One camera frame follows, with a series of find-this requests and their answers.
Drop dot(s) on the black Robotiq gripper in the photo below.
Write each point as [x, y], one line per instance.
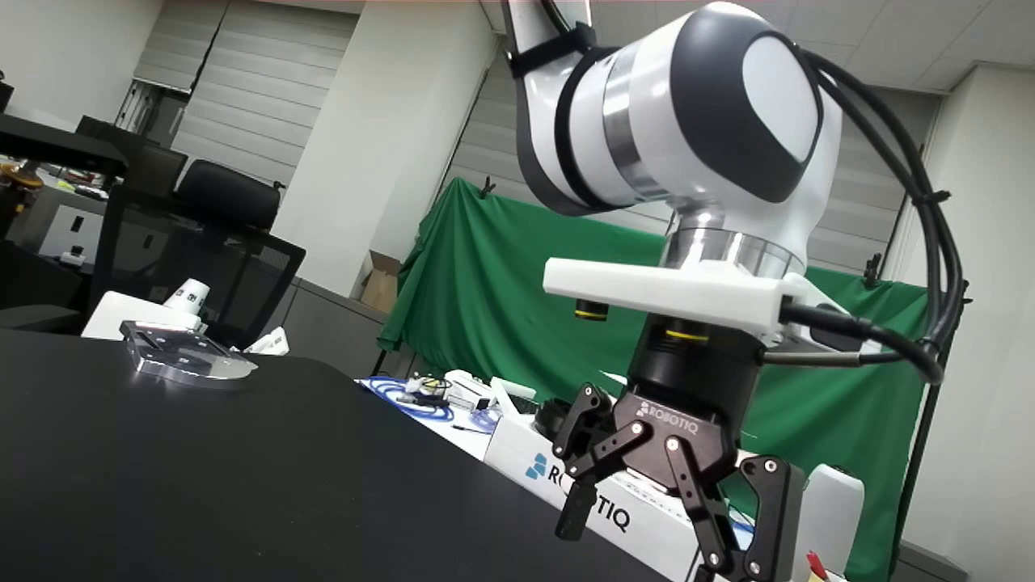
[691, 398]

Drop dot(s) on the white plastic bottle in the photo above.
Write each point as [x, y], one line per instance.
[832, 530]

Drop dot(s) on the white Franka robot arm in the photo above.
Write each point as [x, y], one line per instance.
[691, 107]

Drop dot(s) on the white Robotiq cardboard box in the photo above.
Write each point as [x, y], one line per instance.
[527, 465]

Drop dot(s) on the small red object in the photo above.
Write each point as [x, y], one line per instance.
[817, 566]

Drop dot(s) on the small white device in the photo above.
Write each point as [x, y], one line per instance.
[467, 391]

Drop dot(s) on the green backdrop cloth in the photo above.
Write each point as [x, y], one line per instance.
[473, 292]

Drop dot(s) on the black backdrop stand pole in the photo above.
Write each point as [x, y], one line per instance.
[927, 431]

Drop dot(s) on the black backdrop clamp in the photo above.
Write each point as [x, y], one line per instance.
[876, 270]
[486, 186]

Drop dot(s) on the brown cardboard box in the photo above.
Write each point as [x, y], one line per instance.
[380, 286]

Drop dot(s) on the grey low partition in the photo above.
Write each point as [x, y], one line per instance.
[325, 325]

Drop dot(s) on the white folded paper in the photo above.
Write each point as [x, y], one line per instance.
[271, 343]

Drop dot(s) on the black mesh office chair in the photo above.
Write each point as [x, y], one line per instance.
[230, 260]

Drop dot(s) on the white flat box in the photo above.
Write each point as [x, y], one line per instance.
[123, 314]

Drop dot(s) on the narrow grey window blind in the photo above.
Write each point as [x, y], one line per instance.
[264, 85]

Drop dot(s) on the black computer monitor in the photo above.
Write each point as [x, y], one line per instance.
[146, 157]

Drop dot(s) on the black desk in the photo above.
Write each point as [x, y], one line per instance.
[53, 147]

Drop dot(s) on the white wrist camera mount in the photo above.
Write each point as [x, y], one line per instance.
[666, 289]

